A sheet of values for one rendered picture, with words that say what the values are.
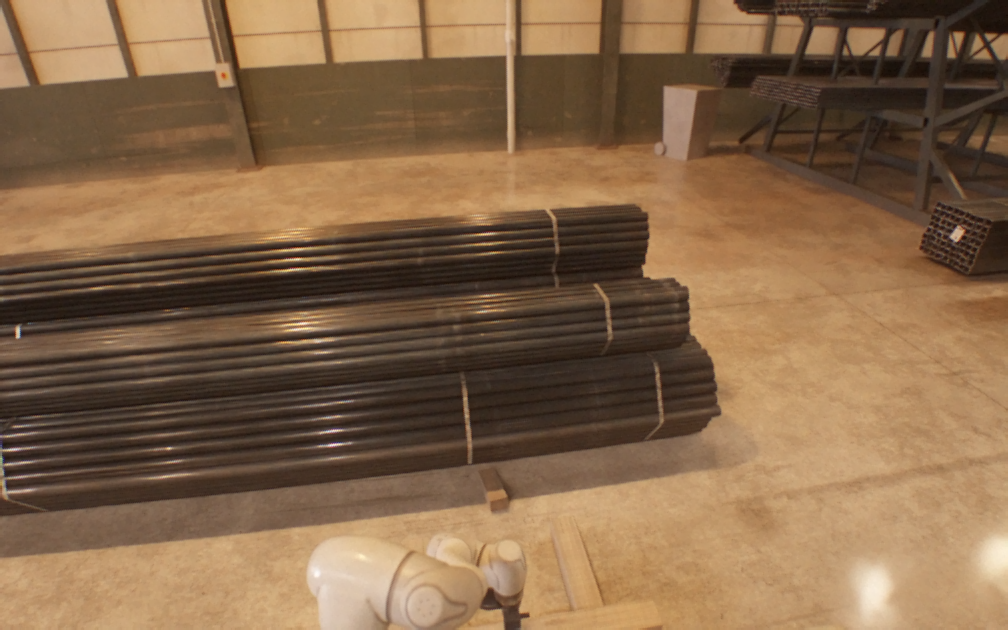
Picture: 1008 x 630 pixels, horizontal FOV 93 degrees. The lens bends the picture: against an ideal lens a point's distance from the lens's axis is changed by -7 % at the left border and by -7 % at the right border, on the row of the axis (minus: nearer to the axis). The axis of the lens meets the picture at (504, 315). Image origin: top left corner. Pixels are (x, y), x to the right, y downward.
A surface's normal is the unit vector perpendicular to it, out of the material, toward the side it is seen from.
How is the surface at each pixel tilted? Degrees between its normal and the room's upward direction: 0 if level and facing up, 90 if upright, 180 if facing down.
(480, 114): 90
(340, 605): 47
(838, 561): 0
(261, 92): 90
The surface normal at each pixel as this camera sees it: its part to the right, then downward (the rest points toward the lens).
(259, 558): -0.02, -0.87
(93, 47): 0.16, 0.48
